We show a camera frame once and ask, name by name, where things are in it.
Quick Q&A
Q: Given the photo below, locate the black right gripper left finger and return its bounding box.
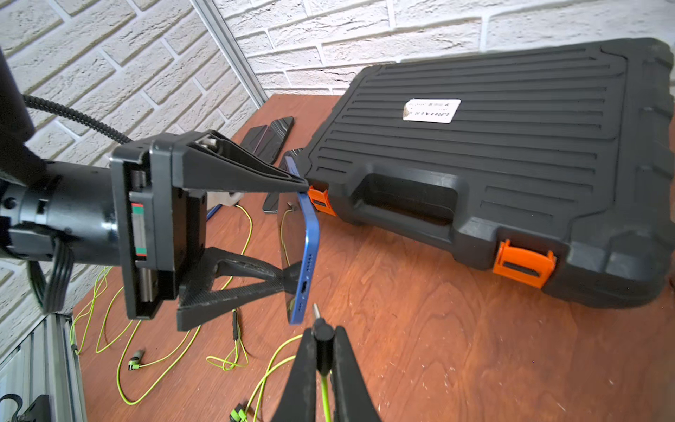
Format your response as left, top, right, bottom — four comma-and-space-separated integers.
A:
271, 329, 317, 422

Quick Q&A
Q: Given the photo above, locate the grey-edged large smartphone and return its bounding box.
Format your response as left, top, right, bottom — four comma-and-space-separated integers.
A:
262, 149, 306, 214

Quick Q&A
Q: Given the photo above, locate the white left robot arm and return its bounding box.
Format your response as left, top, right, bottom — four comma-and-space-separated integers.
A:
1, 64, 309, 332

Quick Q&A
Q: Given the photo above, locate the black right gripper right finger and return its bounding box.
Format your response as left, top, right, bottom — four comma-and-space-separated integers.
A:
332, 326, 381, 422

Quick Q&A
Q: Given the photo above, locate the black smartphone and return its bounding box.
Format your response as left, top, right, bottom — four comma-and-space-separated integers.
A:
253, 116, 295, 165

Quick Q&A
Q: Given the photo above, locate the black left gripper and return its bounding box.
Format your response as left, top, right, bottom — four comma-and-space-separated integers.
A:
109, 129, 310, 332

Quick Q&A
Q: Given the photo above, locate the aluminium corner post left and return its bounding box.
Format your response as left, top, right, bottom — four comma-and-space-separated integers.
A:
191, 0, 268, 108

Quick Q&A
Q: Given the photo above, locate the purple-edged smartphone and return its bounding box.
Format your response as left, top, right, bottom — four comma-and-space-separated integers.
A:
241, 125, 269, 155

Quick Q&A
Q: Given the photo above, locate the black plastic tool case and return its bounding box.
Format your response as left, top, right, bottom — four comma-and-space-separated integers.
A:
296, 38, 674, 309

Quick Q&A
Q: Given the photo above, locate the green earphone cable with plug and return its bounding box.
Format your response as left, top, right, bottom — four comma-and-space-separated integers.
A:
312, 302, 336, 422

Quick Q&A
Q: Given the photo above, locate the green earphone cable left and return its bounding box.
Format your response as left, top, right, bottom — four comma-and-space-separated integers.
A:
69, 202, 254, 407

